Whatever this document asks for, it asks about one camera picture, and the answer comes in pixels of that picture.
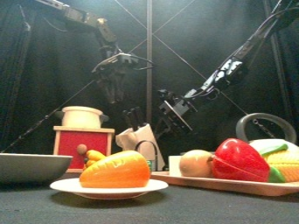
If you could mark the white toy cooking pot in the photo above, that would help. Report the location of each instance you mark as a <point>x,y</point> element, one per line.
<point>82,117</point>

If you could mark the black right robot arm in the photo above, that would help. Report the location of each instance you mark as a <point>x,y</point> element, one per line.
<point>234,67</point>

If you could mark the large orange toy carrot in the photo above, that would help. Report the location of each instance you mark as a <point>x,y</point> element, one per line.
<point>117,170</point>

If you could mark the red wooden toy cabinet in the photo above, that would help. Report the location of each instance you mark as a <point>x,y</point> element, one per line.
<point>70,140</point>

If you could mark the slanted metal frame pole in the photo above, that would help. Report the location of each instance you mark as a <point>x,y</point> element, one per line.
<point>278,64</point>

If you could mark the white round plate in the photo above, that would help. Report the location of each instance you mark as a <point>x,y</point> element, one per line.
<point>151,185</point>

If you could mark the yellow toy corn cob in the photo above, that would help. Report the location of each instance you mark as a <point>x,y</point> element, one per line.
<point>286,164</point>

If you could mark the toy onion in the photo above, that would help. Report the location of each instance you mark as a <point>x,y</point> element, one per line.
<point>194,163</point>

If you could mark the grey bowl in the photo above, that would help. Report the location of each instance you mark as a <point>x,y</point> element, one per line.
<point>31,168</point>

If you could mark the white toy knife block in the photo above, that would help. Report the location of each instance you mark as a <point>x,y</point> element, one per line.
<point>145,137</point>

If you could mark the red toy bell pepper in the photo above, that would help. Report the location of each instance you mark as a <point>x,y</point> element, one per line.
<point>238,160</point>

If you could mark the wooden serving tray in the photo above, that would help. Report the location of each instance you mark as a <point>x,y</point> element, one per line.
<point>218,183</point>

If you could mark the small orange toy vegetable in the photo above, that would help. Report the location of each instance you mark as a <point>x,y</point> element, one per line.
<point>94,156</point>

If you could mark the vertical metal frame pole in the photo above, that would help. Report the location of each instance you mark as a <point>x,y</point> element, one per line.
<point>150,43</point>

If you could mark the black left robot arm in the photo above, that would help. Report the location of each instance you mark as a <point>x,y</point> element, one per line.
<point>86,18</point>

